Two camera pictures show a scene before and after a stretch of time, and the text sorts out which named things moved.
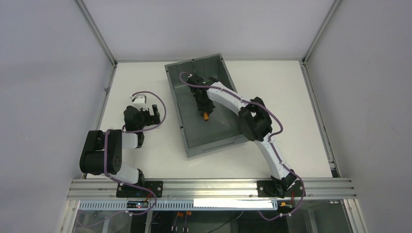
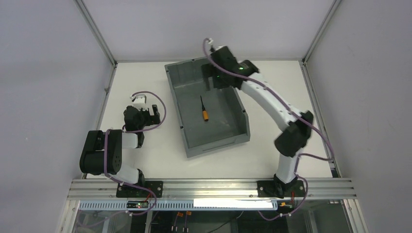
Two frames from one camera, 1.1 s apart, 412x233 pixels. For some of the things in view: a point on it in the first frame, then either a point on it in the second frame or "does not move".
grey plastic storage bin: [224, 128] does not move
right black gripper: [206, 105] → [209, 72]
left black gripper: [152, 115] does not move
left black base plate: [141, 190] does not move
